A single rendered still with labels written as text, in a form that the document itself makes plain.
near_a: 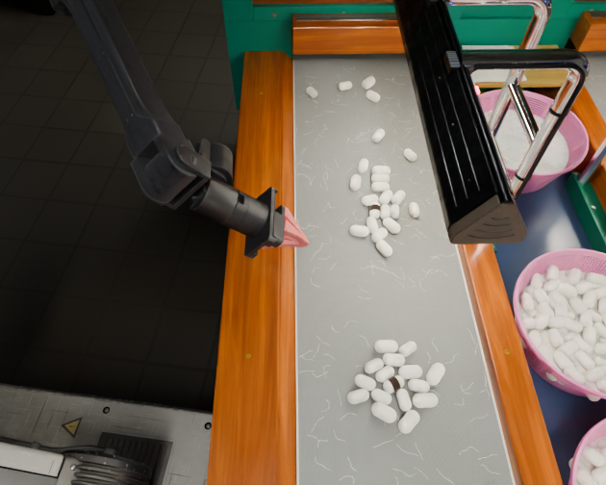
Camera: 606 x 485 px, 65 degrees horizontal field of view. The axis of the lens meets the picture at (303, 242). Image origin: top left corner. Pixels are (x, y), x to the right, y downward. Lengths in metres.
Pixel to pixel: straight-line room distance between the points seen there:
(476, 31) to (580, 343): 0.78
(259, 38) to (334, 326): 0.75
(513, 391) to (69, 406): 0.84
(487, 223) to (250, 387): 0.42
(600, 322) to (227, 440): 0.64
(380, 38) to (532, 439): 0.87
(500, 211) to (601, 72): 0.97
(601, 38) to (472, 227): 0.93
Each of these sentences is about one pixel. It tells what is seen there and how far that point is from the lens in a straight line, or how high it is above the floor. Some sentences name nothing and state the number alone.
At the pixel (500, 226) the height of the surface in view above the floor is 1.07.
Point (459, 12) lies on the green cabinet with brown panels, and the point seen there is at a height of 0.86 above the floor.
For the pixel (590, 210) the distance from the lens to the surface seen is 1.12.
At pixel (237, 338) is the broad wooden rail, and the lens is 0.77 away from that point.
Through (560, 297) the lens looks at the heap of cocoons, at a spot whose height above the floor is 0.74.
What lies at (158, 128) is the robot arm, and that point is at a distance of 0.67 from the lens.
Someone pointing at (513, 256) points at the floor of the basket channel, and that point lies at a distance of 1.03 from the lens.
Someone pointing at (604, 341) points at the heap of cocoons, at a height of 0.73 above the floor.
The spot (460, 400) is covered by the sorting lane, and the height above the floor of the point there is 0.74.
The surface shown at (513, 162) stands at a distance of 1.12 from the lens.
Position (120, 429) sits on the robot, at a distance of 1.08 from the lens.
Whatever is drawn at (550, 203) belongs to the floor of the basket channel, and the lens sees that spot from 1.15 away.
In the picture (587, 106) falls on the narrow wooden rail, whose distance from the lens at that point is 1.28.
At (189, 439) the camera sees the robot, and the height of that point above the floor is 0.47.
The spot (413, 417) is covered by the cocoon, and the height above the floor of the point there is 0.76.
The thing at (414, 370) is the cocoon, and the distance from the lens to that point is 0.77.
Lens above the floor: 1.47
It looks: 55 degrees down
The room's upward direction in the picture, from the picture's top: straight up
